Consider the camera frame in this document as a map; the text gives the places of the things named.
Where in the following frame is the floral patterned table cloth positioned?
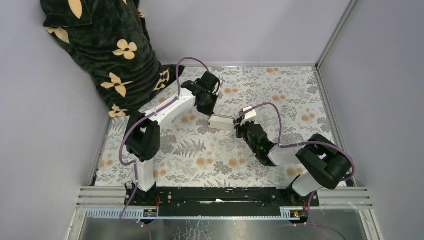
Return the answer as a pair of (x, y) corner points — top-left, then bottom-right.
(94, 66), (333, 187)

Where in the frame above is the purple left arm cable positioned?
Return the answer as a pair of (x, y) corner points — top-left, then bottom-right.
(118, 57), (213, 220)

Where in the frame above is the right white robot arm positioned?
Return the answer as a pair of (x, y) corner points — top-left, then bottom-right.
(234, 117), (355, 206)

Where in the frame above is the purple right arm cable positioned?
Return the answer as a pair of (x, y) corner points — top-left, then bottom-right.
(238, 102), (357, 230)

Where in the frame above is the white cardboard paper box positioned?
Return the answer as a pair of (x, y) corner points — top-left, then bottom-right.
(208, 114), (235, 131)

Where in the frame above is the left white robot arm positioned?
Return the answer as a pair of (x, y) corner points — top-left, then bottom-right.
(123, 71), (222, 206)

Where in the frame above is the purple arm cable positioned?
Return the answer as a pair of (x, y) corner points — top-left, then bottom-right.
(238, 102), (357, 230)
(118, 57), (213, 220)

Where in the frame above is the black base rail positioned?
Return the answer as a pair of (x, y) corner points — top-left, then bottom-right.
(124, 186), (319, 207)

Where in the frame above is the black floral plush blanket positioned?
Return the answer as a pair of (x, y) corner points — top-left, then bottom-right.
(40, 0), (185, 118)

